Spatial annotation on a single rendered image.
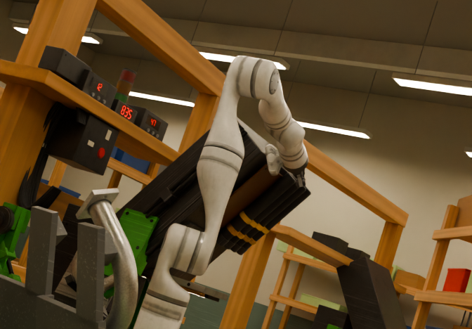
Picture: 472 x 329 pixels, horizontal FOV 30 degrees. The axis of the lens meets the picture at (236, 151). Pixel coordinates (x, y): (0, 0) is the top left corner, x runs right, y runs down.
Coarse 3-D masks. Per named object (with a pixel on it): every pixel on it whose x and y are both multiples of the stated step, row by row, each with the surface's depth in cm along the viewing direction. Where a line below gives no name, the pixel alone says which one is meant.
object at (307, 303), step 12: (288, 252) 1193; (300, 252) 1190; (288, 264) 1192; (300, 264) 1227; (312, 264) 1163; (324, 264) 1154; (300, 276) 1223; (396, 276) 1109; (408, 276) 1101; (420, 276) 1096; (276, 288) 1185; (408, 288) 1083; (420, 288) 1103; (276, 300) 1174; (288, 300) 1165; (300, 300) 1169; (312, 300) 1159; (324, 300) 1148; (288, 312) 1213; (312, 312) 1141; (264, 324) 1177
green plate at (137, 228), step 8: (128, 208) 258; (128, 216) 257; (136, 216) 256; (144, 216) 255; (152, 216) 254; (120, 224) 256; (128, 224) 255; (136, 224) 254; (144, 224) 253; (152, 224) 252; (128, 232) 254; (136, 232) 253; (144, 232) 252; (136, 240) 251; (144, 240) 250; (136, 248) 250; (144, 248) 253; (136, 256) 248; (144, 256) 254; (136, 264) 251; (144, 264) 255; (104, 272) 249; (112, 272) 248
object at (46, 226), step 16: (32, 208) 123; (32, 224) 123; (48, 224) 121; (32, 240) 123; (48, 240) 121; (32, 256) 124; (48, 256) 122; (32, 272) 124; (48, 272) 122; (0, 288) 128; (16, 288) 126; (32, 288) 124; (48, 288) 122; (0, 304) 128; (16, 304) 126; (32, 304) 124; (0, 320) 128; (16, 320) 126; (32, 320) 124
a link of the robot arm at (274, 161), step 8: (272, 152) 243; (304, 152) 239; (272, 160) 242; (280, 160) 241; (288, 160) 238; (296, 160) 238; (304, 160) 240; (272, 168) 241; (280, 168) 242; (296, 168) 241
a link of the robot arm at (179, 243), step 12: (168, 228) 187; (180, 228) 185; (192, 228) 187; (168, 240) 183; (180, 240) 183; (192, 240) 184; (168, 252) 183; (180, 252) 183; (192, 252) 183; (156, 264) 186; (168, 264) 183; (180, 264) 184; (156, 276) 183; (168, 276) 183; (156, 288) 183; (168, 288) 182; (180, 288) 184; (168, 300) 182; (180, 300) 183
